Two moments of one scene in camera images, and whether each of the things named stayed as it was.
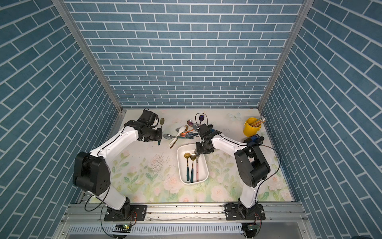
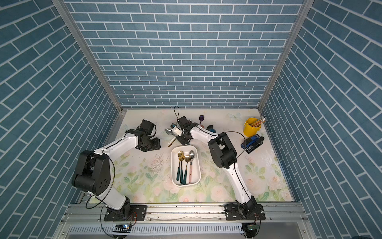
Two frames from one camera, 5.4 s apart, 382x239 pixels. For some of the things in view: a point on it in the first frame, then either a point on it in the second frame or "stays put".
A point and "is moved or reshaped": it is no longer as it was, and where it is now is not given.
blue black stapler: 257,140 stays put
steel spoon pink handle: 197,168 → 192,153
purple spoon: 201,118 stays put
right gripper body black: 201,148 → 182,139
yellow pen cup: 249,130 stays put
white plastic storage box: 203,172 is moved or reshaped
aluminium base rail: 276,213 stays put
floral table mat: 146,171 stays put
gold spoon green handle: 193,157 → 187,159
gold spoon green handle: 187,156 → 180,153
